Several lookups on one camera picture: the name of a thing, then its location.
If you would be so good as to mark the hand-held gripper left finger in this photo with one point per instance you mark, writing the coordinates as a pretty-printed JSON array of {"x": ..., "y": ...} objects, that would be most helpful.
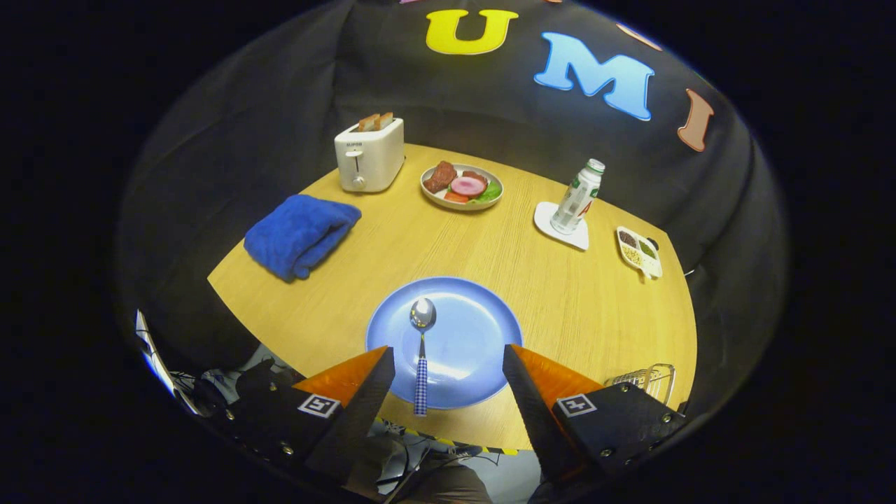
[{"x": 360, "y": 413}]

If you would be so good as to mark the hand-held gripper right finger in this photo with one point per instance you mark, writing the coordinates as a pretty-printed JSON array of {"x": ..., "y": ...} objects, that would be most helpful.
[{"x": 535, "y": 413}]

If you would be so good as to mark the blue round plate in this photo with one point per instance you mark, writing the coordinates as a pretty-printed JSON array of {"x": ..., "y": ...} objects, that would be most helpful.
[{"x": 469, "y": 336}]

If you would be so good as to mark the person's brown trouser leg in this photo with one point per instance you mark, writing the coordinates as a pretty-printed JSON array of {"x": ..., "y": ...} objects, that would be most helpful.
[{"x": 448, "y": 486}]

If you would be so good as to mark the white square coaster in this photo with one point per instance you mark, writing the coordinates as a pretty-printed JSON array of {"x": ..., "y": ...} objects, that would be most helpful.
[{"x": 570, "y": 238}]

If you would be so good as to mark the folded blue towel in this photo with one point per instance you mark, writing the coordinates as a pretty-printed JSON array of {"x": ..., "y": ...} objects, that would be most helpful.
[{"x": 297, "y": 234}]

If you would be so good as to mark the white divided bean dish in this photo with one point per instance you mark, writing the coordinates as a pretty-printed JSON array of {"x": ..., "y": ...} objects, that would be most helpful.
[{"x": 638, "y": 252}]

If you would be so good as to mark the white green-capped drink bottle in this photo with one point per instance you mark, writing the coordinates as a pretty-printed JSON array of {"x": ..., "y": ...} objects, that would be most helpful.
[{"x": 575, "y": 199}]

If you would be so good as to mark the green lettuce leaf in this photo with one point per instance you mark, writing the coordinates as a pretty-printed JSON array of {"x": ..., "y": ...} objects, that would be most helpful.
[{"x": 491, "y": 191}]

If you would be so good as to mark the grey food plate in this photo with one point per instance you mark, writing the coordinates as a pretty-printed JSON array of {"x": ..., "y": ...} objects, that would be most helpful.
[{"x": 437, "y": 199}]

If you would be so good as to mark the red tomato slice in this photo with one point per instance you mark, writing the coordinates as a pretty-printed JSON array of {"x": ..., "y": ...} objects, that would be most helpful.
[{"x": 455, "y": 197}]

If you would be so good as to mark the pink ham slice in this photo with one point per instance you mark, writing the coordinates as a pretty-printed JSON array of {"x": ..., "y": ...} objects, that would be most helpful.
[{"x": 467, "y": 186}]

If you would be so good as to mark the small brown meat piece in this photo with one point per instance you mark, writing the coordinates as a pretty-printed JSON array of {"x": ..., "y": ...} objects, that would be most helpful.
[{"x": 476, "y": 176}]

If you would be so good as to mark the white toaster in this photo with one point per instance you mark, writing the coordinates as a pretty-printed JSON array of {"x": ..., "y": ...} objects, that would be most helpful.
[{"x": 371, "y": 164}]

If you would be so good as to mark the large brown meat piece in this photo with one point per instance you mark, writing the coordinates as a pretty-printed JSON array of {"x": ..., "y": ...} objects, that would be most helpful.
[{"x": 439, "y": 177}]

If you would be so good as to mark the brown toast slice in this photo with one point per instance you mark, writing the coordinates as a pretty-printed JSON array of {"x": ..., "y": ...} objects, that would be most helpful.
[
  {"x": 386, "y": 120},
  {"x": 368, "y": 122}
]

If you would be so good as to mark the black backdrop cloth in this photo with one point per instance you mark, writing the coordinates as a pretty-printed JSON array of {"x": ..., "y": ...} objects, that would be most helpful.
[{"x": 245, "y": 140}]

